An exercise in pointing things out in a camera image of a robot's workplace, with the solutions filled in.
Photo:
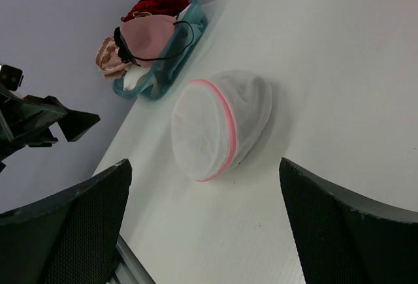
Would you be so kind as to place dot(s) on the teal plastic basket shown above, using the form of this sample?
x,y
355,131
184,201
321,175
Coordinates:
x,y
165,71

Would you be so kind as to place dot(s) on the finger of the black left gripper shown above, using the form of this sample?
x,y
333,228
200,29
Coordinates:
x,y
74,124

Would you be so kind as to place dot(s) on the black bra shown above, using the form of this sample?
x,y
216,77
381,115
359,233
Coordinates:
x,y
123,51

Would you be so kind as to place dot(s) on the red lace bra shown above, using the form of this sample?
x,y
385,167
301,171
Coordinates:
x,y
157,7

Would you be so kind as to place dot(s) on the white mesh bag pink zipper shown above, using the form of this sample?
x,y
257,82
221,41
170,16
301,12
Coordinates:
x,y
217,121

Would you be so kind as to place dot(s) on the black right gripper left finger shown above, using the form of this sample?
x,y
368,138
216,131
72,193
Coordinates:
x,y
68,237

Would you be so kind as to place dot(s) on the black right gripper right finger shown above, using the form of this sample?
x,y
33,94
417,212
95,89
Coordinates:
x,y
344,237

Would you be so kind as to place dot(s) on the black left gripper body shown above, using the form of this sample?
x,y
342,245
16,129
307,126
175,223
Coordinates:
x,y
26,121

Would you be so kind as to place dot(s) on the dusty pink bra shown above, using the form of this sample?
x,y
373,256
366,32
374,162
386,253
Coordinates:
x,y
146,37

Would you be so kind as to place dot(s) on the peach satin bra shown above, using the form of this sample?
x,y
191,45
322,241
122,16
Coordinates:
x,y
108,62

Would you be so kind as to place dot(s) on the white bra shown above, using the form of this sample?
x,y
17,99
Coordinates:
x,y
136,76

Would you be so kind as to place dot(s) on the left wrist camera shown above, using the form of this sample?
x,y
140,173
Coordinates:
x,y
11,77

